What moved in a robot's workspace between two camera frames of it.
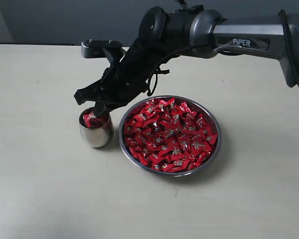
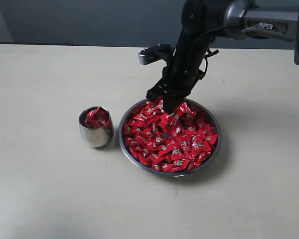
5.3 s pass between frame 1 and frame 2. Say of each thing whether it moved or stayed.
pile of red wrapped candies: stayed
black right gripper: moved
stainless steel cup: stayed
